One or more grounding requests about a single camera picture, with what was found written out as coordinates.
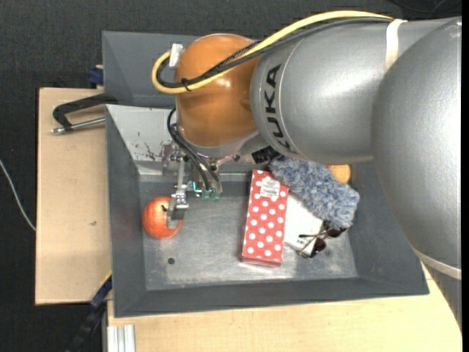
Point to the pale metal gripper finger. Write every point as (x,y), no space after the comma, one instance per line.
(169,215)
(180,210)

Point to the red apple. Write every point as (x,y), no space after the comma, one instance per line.
(155,218)

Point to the grey metal bin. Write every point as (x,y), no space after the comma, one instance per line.
(220,240)

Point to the red white-dotted box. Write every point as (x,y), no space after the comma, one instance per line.
(265,218)

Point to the brown cardboard board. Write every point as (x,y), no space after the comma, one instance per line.
(73,196)

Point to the white box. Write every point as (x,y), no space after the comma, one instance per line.
(302,222)

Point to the blue fluffy cloth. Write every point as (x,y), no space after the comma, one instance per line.
(318,189)

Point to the dark sunglasses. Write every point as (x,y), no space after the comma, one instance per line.
(317,243)

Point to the orange fruit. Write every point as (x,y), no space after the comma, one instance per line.
(341,174)

